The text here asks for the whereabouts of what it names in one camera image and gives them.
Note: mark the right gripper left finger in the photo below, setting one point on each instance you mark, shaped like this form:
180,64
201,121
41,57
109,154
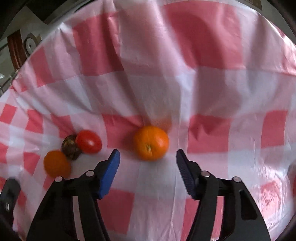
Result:
96,186

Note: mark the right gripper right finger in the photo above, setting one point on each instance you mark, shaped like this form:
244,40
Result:
204,187

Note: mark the small red tomato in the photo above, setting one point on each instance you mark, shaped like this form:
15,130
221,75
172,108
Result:
88,142

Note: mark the dark brown mangosteen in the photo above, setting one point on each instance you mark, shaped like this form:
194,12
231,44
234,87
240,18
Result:
70,149

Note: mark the orange mandarin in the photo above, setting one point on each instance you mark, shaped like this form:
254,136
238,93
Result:
56,164

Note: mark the orange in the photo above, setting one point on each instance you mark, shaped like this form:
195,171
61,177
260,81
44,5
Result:
150,143

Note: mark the red white checkered tablecloth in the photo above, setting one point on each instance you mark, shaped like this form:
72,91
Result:
216,76

